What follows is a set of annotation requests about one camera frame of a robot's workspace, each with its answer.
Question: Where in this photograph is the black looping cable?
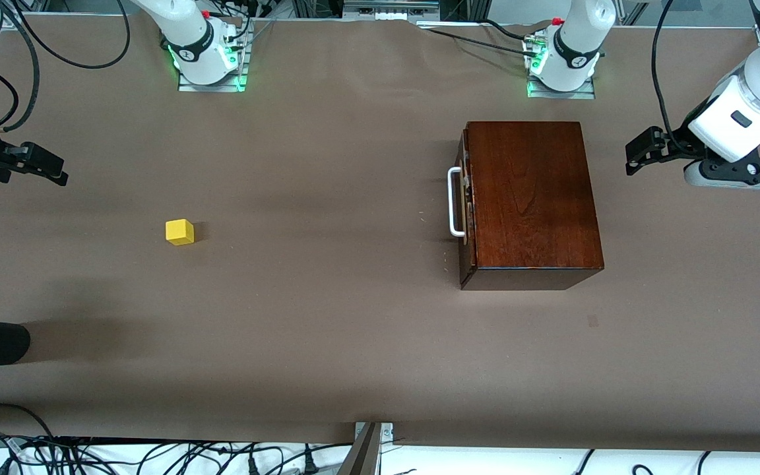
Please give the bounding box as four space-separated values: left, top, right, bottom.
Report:
14 0 131 69

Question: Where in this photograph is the yellow cube block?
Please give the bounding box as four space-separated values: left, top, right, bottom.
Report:
165 218 195 247

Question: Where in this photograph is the metal bracket with dark bar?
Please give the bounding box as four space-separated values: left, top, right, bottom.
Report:
337 421 394 475

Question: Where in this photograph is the thin black table cable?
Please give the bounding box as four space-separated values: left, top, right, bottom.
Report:
429 26 539 57

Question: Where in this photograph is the brown table cover sheet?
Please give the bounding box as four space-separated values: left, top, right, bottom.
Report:
0 13 760 453

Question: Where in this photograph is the wooden drawer with white handle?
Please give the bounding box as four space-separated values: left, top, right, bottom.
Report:
447 129 478 265

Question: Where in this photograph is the black arching floor cable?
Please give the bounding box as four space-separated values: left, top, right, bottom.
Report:
0 402 57 439

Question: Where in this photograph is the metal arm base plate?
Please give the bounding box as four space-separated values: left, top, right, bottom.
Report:
526 76 596 100
177 18 250 93

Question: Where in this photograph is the dark brown wooden cabinet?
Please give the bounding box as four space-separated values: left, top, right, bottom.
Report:
458 121 605 291

